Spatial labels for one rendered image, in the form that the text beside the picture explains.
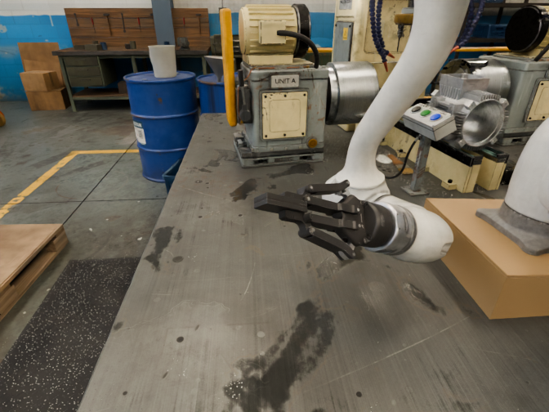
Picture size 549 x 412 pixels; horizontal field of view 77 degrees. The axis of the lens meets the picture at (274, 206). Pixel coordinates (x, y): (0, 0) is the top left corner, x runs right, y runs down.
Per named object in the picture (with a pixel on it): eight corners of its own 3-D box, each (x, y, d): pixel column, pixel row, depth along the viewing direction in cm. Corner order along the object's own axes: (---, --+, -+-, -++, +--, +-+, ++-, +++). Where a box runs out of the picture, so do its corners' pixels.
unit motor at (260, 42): (225, 117, 150) (218, 3, 130) (299, 113, 156) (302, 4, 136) (232, 134, 128) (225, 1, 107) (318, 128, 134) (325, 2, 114)
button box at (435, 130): (404, 126, 116) (399, 112, 114) (423, 115, 116) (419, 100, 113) (435, 142, 102) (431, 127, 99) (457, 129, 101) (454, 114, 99)
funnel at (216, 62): (208, 87, 290) (205, 54, 278) (237, 87, 291) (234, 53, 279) (205, 92, 268) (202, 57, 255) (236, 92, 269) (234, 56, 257)
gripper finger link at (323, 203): (361, 215, 54) (360, 206, 55) (309, 200, 48) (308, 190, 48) (341, 221, 57) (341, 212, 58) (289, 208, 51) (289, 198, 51)
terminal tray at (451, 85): (435, 94, 128) (440, 73, 125) (461, 93, 130) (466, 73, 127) (457, 101, 118) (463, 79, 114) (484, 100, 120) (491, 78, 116)
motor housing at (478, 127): (417, 136, 135) (427, 84, 126) (460, 132, 138) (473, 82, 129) (451, 153, 118) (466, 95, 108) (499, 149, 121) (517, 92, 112)
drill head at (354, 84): (283, 118, 159) (283, 60, 147) (358, 114, 166) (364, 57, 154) (298, 135, 137) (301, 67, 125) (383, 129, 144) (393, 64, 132)
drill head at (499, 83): (414, 111, 171) (424, 55, 159) (485, 107, 179) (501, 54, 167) (446, 124, 150) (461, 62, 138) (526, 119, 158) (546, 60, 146)
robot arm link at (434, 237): (403, 271, 59) (351, 237, 70) (448, 276, 69) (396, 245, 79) (432, 214, 57) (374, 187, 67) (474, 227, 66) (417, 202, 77)
